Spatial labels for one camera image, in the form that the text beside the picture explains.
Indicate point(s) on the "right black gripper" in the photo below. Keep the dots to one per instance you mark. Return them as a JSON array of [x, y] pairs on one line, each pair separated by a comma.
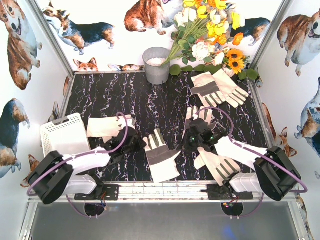
[[197, 127]]

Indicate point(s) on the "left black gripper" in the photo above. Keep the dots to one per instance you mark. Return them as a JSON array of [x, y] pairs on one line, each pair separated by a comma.
[[135, 139]]

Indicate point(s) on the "white grey work glove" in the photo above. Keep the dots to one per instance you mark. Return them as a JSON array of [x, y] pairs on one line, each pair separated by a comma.
[[194, 113]]

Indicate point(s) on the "grey palm work glove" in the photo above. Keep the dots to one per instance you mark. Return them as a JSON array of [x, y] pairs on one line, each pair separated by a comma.
[[161, 159], [207, 90]]

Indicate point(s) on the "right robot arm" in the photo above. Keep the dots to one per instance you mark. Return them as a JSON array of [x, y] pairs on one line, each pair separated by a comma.
[[267, 171]]

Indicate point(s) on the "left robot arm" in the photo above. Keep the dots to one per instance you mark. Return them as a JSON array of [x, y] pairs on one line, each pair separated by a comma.
[[62, 175]]

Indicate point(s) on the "white perforated storage basket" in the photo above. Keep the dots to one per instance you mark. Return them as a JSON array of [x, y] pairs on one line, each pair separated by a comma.
[[66, 135]]

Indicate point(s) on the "back right white work glove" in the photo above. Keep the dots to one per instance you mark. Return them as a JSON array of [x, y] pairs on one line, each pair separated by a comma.
[[233, 94]]

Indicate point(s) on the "grey metal bucket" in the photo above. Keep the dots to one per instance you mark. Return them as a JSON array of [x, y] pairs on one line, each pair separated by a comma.
[[155, 65]]

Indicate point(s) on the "artificial flower bouquet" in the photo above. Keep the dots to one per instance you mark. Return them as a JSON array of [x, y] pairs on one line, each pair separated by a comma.
[[210, 31]]

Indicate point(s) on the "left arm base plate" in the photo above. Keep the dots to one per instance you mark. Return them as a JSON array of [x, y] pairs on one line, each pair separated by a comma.
[[106, 192]]

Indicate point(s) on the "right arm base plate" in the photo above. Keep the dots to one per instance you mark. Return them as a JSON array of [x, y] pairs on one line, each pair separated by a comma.
[[216, 192]]

